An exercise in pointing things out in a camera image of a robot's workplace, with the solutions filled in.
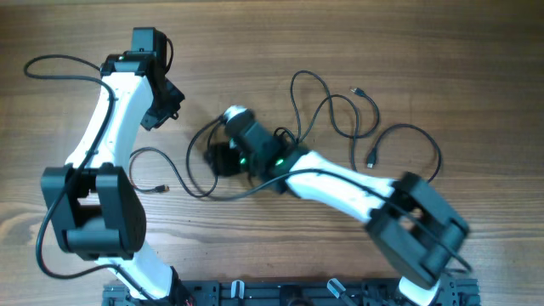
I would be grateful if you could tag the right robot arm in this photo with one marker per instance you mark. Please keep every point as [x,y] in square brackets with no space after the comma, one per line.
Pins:
[414,227]

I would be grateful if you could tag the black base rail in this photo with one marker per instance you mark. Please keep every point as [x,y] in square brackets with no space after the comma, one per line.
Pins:
[451,292]

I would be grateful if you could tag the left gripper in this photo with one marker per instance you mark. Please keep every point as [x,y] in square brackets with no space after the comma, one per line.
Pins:
[176,98]

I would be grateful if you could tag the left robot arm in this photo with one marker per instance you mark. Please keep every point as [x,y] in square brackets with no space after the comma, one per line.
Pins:
[92,205]

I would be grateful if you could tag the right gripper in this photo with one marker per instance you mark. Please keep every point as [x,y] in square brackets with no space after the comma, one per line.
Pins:
[223,156]

